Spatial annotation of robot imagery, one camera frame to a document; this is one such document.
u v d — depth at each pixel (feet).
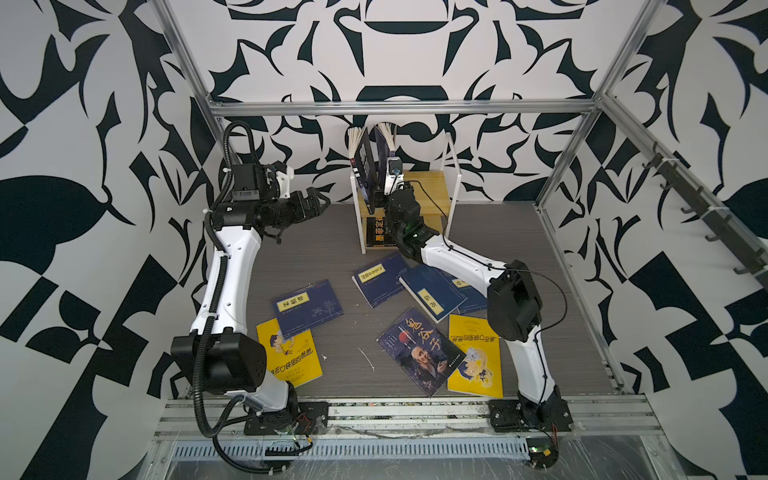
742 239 1.77
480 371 2.65
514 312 1.75
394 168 2.29
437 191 3.42
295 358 2.72
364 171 2.72
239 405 1.59
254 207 1.71
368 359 2.76
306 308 3.00
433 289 3.15
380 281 3.21
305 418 2.39
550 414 2.13
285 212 2.15
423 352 2.72
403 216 2.13
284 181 2.25
